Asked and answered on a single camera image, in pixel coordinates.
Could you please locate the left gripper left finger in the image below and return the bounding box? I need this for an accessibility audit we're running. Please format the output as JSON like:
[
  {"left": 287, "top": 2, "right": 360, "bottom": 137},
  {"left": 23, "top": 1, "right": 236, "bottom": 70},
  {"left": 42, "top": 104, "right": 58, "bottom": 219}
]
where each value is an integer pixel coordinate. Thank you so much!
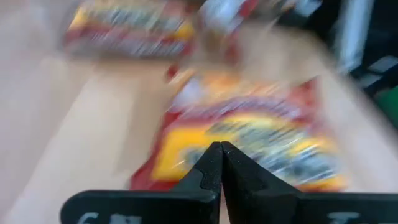
[{"left": 60, "top": 141, "right": 223, "bottom": 224}]

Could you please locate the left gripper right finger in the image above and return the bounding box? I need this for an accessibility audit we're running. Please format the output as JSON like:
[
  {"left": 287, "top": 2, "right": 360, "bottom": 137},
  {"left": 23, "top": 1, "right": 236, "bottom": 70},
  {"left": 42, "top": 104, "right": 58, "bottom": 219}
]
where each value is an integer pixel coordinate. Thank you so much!
[{"left": 221, "top": 141, "right": 398, "bottom": 224}]

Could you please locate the red ramen noodle pack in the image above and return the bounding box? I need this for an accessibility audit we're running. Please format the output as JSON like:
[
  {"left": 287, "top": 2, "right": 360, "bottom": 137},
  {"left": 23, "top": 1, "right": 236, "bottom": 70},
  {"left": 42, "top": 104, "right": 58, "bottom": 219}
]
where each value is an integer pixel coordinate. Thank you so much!
[
  {"left": 130, "top": 70, "right": 348, "bottom": 192},
  {"left": 198, "top": 0, "right": 261, "bottom": 35},
  {"left": 63, "top": 0, "right": 196, "bottom": 60}
]

